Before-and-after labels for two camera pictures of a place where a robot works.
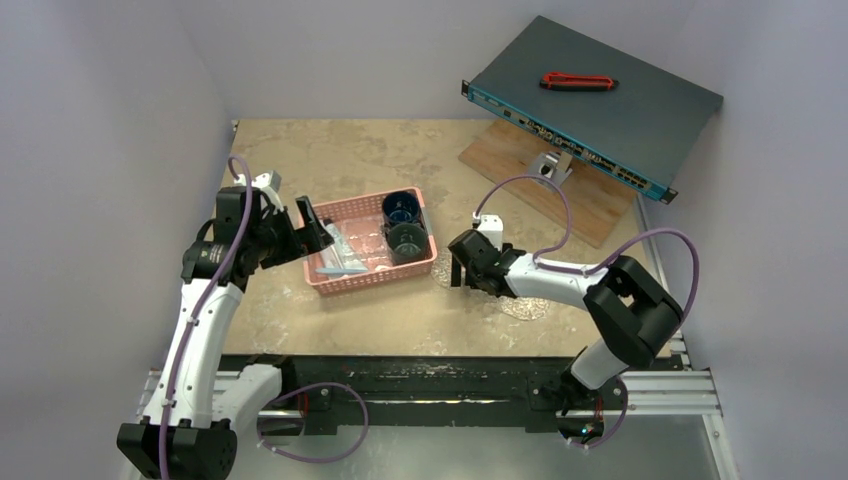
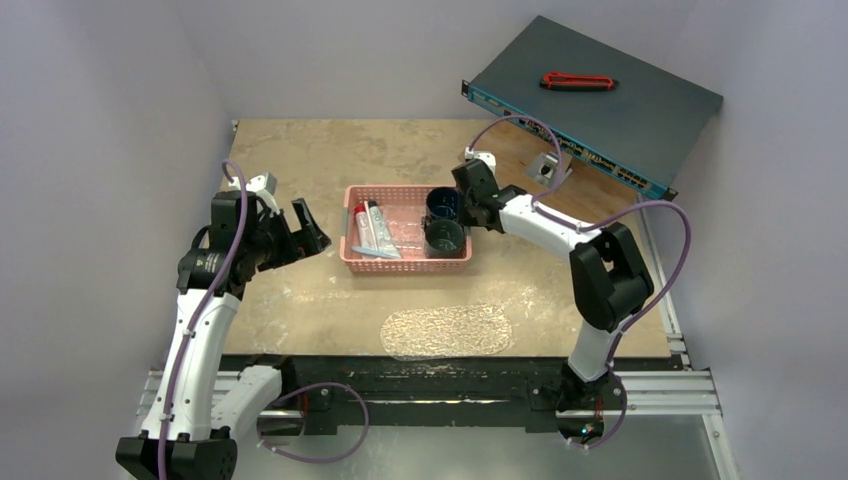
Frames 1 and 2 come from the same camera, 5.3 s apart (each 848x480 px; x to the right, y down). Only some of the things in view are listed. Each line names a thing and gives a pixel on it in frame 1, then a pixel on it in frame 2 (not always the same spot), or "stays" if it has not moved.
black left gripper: [309, 238] stays
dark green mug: [408, 243] → [444, 239]
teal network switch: [642, 132] stays
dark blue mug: [400, 207] → [442, 204]
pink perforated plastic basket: [346, 206] → [410, 261]
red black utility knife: [577, 82] stays
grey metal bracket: [552, 165] stays
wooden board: [598, 198] stays
